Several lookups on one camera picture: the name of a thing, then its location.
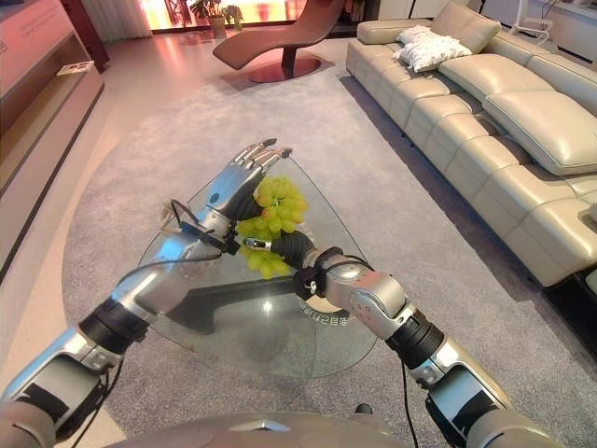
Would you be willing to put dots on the grey carpet rug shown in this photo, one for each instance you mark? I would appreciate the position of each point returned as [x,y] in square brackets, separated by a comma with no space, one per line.
[186,140]

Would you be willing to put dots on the glass coffee table top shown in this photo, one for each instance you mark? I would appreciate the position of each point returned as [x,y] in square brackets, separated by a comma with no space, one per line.
[261,336]

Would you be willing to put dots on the green grape bunch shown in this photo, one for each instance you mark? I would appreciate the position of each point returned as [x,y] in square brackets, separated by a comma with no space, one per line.
[282,200]

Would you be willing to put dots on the white floor stand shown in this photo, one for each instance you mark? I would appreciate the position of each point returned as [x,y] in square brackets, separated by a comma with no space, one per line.
[534,23]

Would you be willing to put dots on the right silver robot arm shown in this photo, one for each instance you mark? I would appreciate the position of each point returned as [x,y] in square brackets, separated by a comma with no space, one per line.
[373,294]

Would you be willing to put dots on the black coffee table base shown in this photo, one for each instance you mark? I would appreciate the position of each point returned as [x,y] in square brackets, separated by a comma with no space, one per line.
[224,298]

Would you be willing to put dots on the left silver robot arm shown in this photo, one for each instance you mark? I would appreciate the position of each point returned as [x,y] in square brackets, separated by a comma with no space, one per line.
[154,280]

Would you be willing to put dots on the beige leather sofa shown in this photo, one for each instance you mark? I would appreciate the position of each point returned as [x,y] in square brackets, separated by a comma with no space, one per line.
[494,140]

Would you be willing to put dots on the brown chaise lounge chair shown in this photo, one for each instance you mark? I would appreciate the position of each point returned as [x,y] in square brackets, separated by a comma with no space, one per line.
[284,39]

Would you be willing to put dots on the printed leaflet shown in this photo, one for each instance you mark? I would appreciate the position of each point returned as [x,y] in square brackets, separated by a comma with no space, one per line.
[74,68]

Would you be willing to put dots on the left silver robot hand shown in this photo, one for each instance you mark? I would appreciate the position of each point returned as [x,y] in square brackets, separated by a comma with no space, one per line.
[233,179]

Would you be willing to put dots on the silver robot torso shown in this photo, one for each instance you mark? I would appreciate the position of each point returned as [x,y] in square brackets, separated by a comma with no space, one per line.
[261,431]

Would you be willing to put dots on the right robot hand black cloth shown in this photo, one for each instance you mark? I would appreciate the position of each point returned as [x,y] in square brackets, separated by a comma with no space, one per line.
[289,247]

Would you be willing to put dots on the white patterned throw pillow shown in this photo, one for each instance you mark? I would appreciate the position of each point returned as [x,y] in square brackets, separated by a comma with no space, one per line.
[431,49]

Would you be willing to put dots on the low wooden wall cabinet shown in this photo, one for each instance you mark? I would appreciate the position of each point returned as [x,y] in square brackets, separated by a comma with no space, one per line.
[42,116]

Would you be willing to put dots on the potted green plant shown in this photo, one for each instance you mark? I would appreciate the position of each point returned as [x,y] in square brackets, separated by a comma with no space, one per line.
[217,16]

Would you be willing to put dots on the clear plate with white print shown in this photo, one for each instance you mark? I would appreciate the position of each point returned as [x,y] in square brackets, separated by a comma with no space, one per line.
[326,319]

